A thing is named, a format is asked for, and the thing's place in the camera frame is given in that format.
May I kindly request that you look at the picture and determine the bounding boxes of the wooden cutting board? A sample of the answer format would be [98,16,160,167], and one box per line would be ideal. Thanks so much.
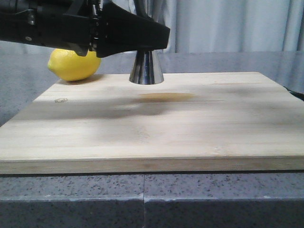
[0,72,304,174]

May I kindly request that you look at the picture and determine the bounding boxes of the grey curtain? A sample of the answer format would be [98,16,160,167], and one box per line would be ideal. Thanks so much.
[0,0,304,54]

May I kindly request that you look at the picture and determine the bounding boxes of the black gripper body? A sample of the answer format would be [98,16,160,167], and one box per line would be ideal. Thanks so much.
[0,0,99,57]

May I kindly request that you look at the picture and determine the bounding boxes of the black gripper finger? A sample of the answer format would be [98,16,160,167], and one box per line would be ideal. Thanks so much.
[96,1,170,58]
[134,0,153,20]

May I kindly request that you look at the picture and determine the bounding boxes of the yellow lemon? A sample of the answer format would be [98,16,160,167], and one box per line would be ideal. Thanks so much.
[47,48,102,82]

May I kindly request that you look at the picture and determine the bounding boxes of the steel double jigger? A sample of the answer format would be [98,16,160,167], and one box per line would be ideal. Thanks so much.
[128,0,164,86]

